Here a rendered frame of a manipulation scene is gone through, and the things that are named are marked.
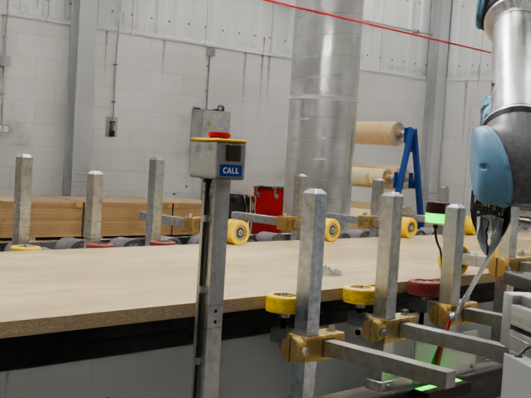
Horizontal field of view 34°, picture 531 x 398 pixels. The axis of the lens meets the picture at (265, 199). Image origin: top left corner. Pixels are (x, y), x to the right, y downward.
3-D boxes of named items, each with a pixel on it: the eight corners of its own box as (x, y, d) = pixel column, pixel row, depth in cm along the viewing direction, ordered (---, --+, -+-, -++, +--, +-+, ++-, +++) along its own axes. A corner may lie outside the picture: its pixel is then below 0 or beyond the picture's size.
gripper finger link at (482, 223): (469, 255, 202) (472, 215, 201) (475, 253, 207) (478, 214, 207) (483, 257, 200) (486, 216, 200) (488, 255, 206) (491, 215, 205)
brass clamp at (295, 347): (345, 357, 179) (347, 332, 178) (300, 366, 169) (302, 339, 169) (322, 351, 183) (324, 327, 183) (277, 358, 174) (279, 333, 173)
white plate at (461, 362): (476, 370, 215) (479, 330, 215) (413, 385, 197) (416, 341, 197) (474, 369, 216) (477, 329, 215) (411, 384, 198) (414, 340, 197)
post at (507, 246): (507, 362, 228) (521, 178, 225) (500, 364, 226) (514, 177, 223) (495, 359, 230) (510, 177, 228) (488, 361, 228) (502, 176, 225)
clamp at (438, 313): (476, 322, 214) (478, 302, 214) (446, 328, 205) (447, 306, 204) (457, 318, 218) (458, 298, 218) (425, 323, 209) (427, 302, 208)
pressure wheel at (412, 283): (443, 325, 220) (446, 279, 219) (424, 328, 214) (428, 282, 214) (417, 320, 226) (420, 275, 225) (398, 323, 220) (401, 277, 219)
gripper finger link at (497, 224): (483, 257, 200) (486, 216, 200) (488, 255, 206) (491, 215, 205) (497, 258, 199) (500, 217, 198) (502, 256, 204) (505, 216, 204)
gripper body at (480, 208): (468, 215, 200) (472, 162, 199) (476, 214, 208) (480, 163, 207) (502, 218, 197) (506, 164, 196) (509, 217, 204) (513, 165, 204)
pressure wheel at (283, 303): (299, 343, 189) (302, 290, 188) (302, 352, 181) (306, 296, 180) (261, 341, 188) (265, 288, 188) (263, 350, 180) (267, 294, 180)
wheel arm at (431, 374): (455, 391, 156) (457, 367, 156) (444, 394, 154) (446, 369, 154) (280, 343, 187) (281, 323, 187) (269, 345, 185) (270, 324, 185)
